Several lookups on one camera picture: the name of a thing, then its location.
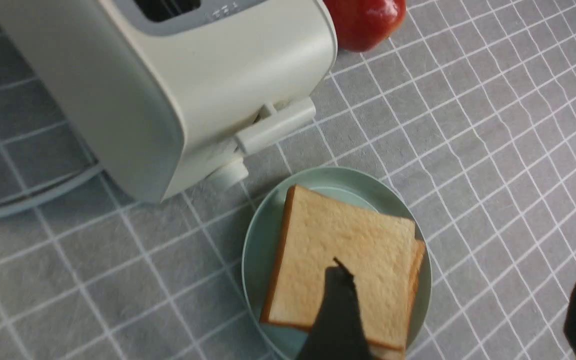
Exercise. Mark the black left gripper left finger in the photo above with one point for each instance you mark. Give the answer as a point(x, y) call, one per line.
point(337, 332)

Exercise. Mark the white two-slot toaster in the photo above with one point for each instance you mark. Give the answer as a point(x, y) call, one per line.
point(170, 93)

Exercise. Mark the toasted bread slice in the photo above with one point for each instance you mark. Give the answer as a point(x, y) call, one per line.
point(377, 254)

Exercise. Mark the light green round plate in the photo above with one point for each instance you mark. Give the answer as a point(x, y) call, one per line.
point(264, 233)

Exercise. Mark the grey checked tablecloth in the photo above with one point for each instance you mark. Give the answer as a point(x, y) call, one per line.
point(468, 112)

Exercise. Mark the red apple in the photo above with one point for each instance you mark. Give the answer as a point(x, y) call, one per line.
point(360, 25)

